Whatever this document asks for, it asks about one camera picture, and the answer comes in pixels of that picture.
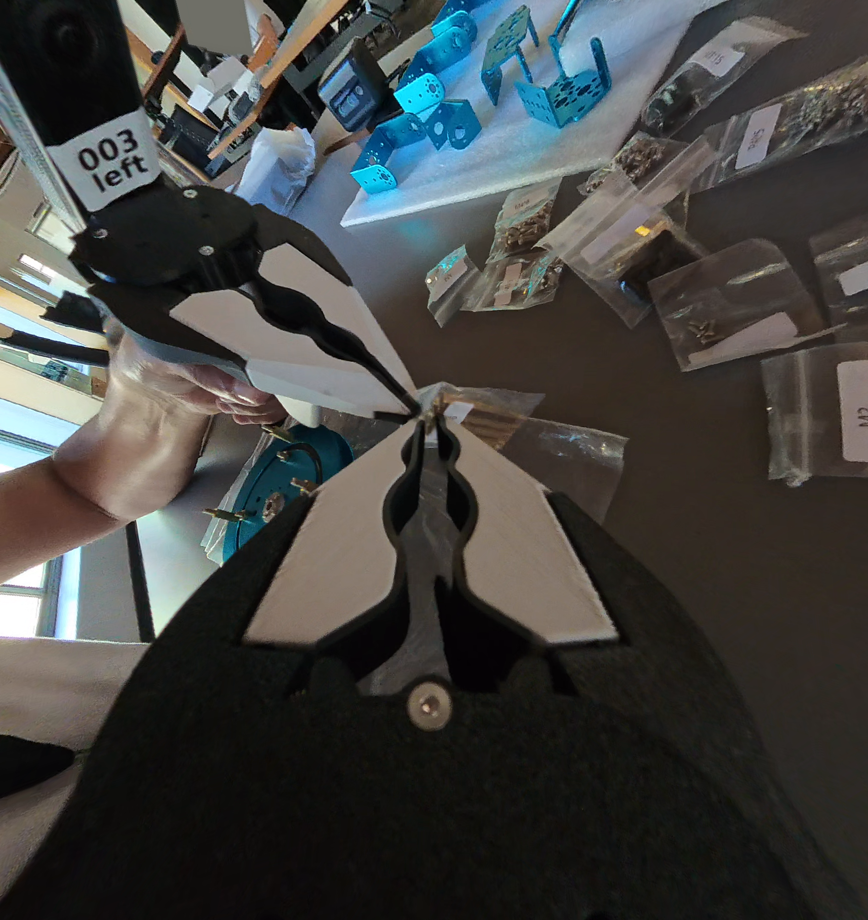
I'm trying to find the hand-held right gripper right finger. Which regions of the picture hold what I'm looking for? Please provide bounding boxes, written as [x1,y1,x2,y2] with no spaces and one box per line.
[433,420,620,648]

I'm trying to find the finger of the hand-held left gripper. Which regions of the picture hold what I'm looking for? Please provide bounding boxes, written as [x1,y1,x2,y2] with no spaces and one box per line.
[256,239,419,414]
[168,282,415,426]

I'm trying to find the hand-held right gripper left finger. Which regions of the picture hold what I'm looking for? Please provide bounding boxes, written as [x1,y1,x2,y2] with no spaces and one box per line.
[241,420,428,654]

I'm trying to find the blue round metal base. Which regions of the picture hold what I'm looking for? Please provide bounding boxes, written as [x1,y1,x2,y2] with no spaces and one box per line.
[218,423,356,572]

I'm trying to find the large clear plastic bag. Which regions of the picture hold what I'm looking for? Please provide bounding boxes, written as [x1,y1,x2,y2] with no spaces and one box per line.
[200,413,630,576]

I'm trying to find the brass standoff packet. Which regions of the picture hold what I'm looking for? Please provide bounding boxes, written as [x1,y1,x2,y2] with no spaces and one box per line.
[412,383,546,450]

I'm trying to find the person's left forearm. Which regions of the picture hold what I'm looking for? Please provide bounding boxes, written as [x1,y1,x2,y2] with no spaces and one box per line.
[0,453,126,598]

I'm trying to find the grey desk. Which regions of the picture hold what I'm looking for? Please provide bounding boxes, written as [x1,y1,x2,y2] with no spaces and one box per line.
[128,93,868,920]

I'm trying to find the person's left hand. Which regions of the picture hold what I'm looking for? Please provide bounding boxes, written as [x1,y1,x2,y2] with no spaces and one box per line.
[52,334,287,522]

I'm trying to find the white plastic bag with box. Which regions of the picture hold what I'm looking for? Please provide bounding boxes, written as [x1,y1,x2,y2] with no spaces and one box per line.
[234,126,319,217]

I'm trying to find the flat white foam sheet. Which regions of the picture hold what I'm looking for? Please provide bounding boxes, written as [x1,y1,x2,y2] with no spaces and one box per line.
[339,0,697,230]

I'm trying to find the bright window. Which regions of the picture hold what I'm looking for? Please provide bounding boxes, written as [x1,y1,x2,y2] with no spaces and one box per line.
[0,237,155,641]

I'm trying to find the pile of small screw bags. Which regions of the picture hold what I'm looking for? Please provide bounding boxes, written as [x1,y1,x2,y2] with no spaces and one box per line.
[425,14,868,490]

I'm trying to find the blue metal U bracket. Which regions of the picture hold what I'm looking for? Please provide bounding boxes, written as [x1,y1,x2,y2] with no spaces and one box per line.
[430,0,480,46]
[349,111,435,196]
[393,32,471,116]

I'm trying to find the dark grey camera module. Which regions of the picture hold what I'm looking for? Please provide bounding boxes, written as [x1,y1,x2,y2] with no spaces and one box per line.
[318,37,395,132]

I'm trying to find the small blue metal bracket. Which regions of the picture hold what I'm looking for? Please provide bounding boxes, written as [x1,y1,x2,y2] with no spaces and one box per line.
[425,99,484,150]

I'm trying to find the tall teal metal bracket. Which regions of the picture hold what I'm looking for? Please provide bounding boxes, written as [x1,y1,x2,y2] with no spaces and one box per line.
[479,6,539,105]

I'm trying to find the blue multi-hole U bracket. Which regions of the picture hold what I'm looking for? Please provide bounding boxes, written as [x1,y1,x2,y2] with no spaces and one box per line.
[514,36,611,130]

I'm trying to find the black strap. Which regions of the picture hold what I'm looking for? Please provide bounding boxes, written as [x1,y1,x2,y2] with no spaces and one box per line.
[0,736,76,809]

